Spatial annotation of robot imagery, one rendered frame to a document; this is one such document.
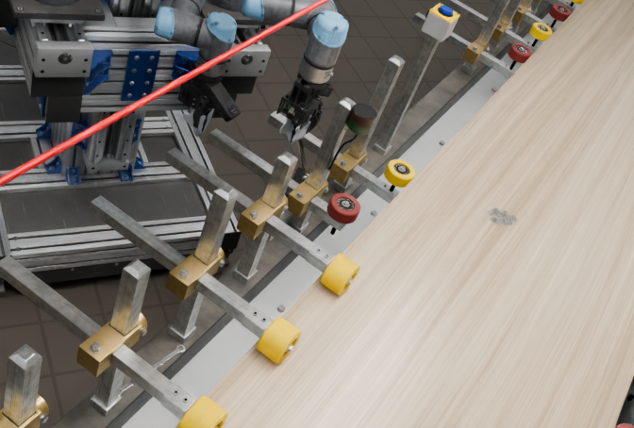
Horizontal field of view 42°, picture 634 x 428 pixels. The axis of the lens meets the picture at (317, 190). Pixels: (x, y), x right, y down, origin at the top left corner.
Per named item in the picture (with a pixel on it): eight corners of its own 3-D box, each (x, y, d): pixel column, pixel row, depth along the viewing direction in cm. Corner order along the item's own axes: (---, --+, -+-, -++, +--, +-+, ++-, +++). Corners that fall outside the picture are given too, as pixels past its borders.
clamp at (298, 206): (283, 207, 210) (288, 193, 207) (309, 184, 220) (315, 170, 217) (300, 219, 209) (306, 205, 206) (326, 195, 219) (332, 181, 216)
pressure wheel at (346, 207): (311, 232, 210) (325, 201, 203) (327, 217, 216) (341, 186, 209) (337, 249, 209) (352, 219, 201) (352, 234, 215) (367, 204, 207)
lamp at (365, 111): (321, 174, 207) (348, 108, 193) (332, 165, 211) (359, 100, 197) (340, 187, 205) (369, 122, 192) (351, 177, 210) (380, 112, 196)
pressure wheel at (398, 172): (379, 206, 226) (394, 177, 218) (370, 187, 231) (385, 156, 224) (405, 207, 229) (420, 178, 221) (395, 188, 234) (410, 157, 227)
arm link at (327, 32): (348, 11, 182) (353, 32, 176) (332, 51, 190) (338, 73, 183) (314, 4, 180) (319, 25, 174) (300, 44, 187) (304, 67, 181)
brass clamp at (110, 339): (73, 359, 149) (75, 343, 146) (124, 318, 159) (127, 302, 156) (98, 380, 148) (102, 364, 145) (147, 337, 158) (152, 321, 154)
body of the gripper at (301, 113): (274, 115, 193) (288, 74, 185) (293, 101, 199) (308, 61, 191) (300, 132, 191) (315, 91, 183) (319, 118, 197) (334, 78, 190)
